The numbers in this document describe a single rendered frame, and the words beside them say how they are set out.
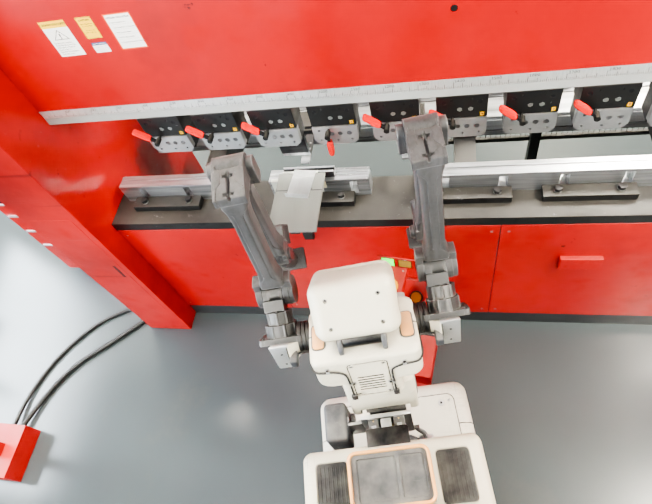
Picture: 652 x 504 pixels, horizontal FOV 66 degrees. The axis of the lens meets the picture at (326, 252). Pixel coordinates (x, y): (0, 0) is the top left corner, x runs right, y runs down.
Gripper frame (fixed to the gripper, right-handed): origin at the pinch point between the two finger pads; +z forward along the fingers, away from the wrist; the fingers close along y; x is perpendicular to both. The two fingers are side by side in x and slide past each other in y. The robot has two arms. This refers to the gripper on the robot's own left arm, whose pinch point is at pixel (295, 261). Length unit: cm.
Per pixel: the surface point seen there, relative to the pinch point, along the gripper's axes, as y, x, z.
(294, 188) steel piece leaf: -1.4, -28.3, 13.7
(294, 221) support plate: -0.7, -14.9, 7.1
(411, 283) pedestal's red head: -37.5, 13.1, 21.7
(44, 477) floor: 156, 77, 73
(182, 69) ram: 20, -60, -28
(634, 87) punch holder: -105, -28, -23
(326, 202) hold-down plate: -11.4, -22.6, 21.9
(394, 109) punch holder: -41, -39, -15
